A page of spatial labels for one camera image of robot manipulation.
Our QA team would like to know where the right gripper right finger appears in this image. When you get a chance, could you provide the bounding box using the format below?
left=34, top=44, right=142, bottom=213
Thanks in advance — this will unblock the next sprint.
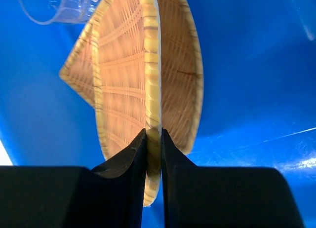
left=161, top=130, right=304, bottom=228

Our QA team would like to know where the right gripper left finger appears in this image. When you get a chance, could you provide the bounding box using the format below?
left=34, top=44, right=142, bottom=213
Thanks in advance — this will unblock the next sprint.
left=0, top=130, right=147, bottom=228

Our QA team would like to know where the clear plastic cup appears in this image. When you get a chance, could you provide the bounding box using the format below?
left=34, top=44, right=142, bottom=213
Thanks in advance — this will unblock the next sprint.
left=18, top=0, right=101, bottom=25

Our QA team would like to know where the blue plastic bin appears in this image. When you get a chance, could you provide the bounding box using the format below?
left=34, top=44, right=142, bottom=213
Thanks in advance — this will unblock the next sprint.
left=0, top=0, right=316, bottom=228

